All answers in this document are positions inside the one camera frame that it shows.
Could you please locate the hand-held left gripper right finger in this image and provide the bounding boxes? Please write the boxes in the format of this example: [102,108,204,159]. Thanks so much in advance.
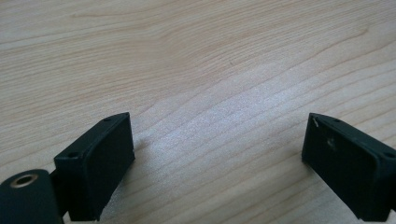
[301,112,396,223]

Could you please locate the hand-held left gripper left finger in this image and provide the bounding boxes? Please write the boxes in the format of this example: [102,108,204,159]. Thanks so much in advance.
[53,112,136,222]

